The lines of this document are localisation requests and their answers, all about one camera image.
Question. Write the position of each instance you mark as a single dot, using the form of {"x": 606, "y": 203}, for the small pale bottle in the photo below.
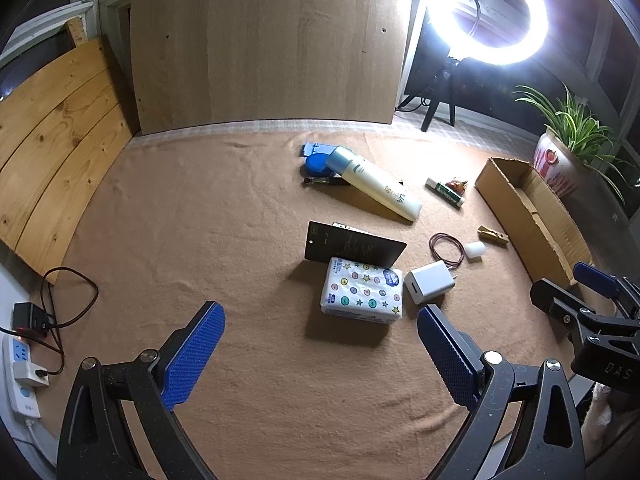
{"x": 475, "y": 250}

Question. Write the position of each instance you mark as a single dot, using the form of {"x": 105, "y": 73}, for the pine wood plank panel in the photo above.
{"x": 60, "y": 160}

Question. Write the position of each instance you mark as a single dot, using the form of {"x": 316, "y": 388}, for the person's right forearm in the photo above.
{"x": 601, "y": 407}

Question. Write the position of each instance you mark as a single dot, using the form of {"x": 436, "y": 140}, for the wooden clothespin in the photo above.
{"x": 492, "y": 236}

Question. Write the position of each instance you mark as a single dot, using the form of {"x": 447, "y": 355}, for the black card tag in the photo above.
{"x": 350, "y": 245}

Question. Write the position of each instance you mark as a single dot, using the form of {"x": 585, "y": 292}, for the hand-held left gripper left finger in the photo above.
{"x": 197, "y": 355}

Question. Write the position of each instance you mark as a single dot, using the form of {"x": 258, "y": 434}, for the black power adapter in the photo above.
{"x": 30, "y": 317}

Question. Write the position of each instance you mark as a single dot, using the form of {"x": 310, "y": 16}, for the green white glue stick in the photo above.
{"x": 442, "y": 191}

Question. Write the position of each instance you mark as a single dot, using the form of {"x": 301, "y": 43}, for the white blue-capped sunscreen bottle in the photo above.
{"x": 380, "y": 187}

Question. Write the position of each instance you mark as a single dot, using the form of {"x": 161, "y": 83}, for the white charger plug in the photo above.
{"x": 425, "y": 282}

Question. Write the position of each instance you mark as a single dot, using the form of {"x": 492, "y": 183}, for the patterned tissue pack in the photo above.
{"x": 360, "y": 292}

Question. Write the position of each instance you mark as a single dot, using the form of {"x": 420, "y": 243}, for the brown cardboard box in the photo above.
{"x": 540, "y": 210}

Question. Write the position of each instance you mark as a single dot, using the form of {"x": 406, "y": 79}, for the narrow wooden strip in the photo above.
{"x": 76, "y": 32}

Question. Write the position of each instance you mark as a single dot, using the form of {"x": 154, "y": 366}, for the clear black pen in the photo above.
{"x": 325, "y": 181}

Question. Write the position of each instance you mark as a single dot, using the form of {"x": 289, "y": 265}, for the white wall plug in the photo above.
{"x": 30, "y": 372}

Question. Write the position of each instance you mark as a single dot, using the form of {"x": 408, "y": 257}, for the blue phone stand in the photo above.
{"x": 315, "y": 148}

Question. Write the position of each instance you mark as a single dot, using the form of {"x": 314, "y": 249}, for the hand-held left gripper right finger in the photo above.
{"x": 450, "y": 360}

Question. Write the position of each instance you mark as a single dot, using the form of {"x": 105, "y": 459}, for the black tripod stand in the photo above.
{"x": 435, "y": 110}

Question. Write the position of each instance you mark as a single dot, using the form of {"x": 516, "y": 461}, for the green spider plant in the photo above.
{"x": 575, "y": 125}

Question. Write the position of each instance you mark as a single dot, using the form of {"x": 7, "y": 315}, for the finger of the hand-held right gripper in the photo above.
{"x": 595, "y": 279}
{"x": 552, "y": 300}

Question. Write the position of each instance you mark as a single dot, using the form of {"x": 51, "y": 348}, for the large light wooden board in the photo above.
{"x": 270, "y": 45}

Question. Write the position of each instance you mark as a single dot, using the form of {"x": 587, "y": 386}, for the white power strip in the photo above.
{"x": 22, "y": 395}

